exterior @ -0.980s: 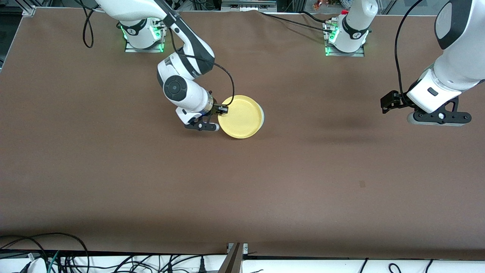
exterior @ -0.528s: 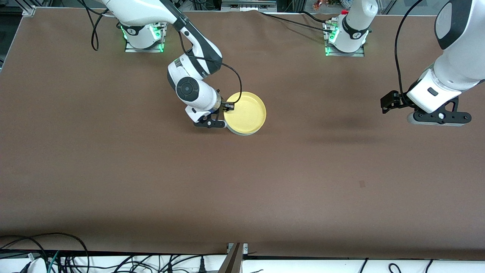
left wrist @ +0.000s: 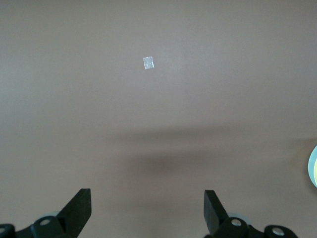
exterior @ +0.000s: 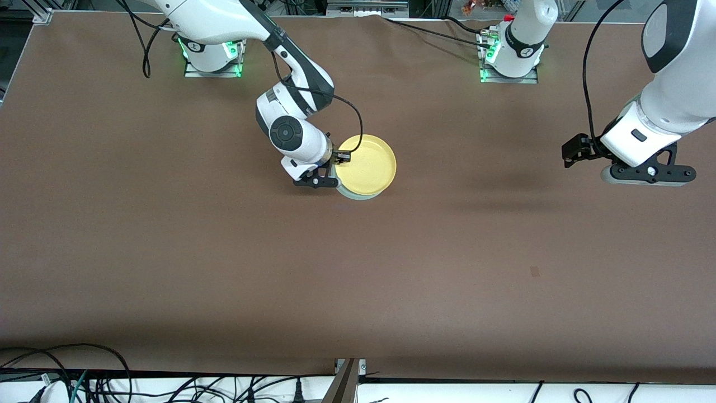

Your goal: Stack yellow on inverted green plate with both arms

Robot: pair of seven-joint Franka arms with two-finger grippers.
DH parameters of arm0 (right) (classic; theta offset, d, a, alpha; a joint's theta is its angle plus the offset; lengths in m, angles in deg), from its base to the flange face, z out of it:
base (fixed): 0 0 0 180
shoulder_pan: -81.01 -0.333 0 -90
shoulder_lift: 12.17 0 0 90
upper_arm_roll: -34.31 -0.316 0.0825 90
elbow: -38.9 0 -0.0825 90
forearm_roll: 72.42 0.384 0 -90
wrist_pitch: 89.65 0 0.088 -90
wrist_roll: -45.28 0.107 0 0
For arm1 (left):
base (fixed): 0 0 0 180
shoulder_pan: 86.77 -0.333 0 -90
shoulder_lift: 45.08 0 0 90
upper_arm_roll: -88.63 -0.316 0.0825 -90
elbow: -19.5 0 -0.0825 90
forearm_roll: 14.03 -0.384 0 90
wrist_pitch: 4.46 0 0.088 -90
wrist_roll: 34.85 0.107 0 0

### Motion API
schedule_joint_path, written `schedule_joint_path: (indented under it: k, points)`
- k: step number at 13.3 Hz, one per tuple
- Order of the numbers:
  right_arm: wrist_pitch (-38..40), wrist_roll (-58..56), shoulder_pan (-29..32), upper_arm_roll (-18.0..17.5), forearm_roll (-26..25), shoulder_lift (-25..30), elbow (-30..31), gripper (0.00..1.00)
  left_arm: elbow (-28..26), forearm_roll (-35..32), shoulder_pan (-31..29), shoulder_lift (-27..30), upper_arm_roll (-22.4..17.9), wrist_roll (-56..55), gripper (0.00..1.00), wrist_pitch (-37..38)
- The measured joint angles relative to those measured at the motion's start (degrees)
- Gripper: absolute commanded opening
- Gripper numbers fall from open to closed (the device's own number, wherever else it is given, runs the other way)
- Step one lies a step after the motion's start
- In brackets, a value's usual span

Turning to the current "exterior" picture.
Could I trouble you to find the teal cable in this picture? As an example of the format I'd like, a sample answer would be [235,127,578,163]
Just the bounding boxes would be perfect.
[69,369,89,403]

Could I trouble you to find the colourful background objects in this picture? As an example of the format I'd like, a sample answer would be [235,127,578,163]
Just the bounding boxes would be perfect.
[461,0,507,15]

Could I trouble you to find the pale green round plate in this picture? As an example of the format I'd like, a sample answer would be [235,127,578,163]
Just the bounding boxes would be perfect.
[335,172,388,202]

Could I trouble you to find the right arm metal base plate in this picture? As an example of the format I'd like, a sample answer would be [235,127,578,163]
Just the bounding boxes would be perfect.
[184,38,247,78]

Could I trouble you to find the aluminium profile post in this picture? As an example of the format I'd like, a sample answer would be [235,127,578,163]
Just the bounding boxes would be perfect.
[322,358,367,403]

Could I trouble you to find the yellow round plate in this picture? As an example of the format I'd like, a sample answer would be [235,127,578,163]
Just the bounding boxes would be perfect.
[335,134,398,196]

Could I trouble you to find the large black looped cable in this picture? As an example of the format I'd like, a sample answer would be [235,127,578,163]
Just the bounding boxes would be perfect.
[0,343,133,403]

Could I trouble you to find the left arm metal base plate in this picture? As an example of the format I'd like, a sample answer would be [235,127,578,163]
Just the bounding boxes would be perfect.
[479,31,539,85]

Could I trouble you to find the white lower bench surface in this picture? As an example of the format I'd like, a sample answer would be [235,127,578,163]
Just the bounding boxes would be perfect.
[0,374,716,403]

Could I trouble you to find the long black table cable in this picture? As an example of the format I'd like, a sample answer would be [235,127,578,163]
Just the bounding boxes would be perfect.
[382,16,497,50]

